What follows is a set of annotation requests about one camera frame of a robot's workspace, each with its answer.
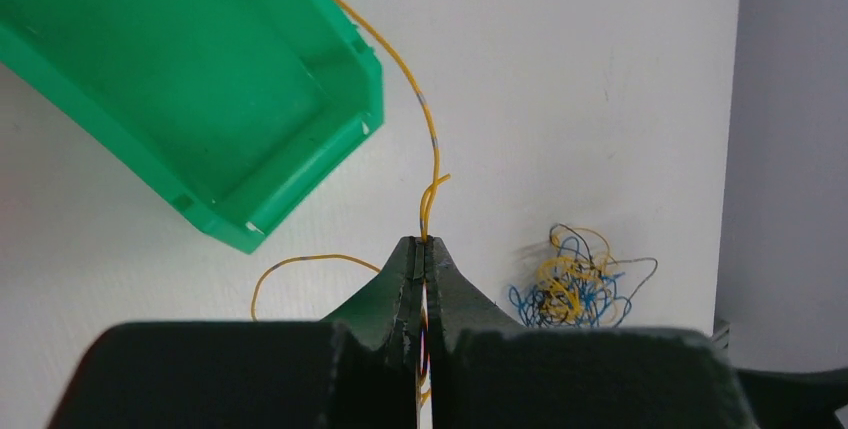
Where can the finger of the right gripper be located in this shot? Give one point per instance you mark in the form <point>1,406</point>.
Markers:
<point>795,400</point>

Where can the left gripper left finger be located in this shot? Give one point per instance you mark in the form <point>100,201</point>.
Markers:
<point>356,368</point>

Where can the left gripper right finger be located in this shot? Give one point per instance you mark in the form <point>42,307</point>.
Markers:
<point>489,371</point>

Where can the green plastic bin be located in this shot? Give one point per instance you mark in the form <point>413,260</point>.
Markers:
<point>232,111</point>

